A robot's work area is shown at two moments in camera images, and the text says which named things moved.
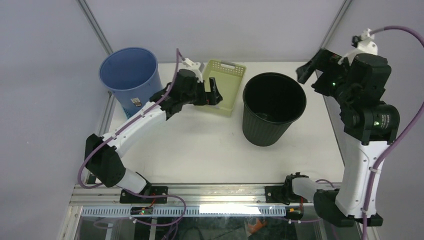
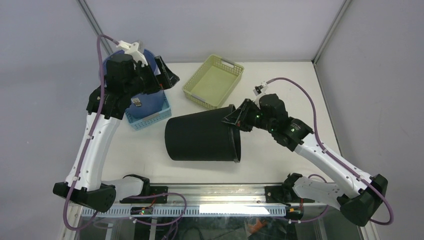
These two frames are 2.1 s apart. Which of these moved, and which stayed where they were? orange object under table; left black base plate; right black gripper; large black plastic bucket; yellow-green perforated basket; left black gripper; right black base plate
Moved: right black gripper; yellow-green perforated basket; large black plastic bucket; left black gripper
Stayed: right black base plate; left black base plate; orange object under table
